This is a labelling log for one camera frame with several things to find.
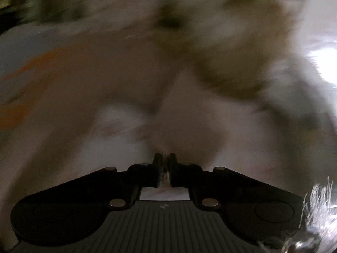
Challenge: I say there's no white fluffy fabric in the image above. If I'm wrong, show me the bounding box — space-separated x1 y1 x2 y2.
259 176 337 253

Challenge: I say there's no beige cloth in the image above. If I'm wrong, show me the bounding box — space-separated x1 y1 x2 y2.
0 29 266 206

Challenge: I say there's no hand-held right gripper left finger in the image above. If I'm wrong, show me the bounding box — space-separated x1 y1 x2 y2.
39 153 163 209

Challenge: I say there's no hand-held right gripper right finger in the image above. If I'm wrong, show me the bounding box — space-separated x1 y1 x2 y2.
168 153 298 208

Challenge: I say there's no pink bed sheet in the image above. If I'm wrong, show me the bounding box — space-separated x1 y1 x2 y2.
0 26 337 201

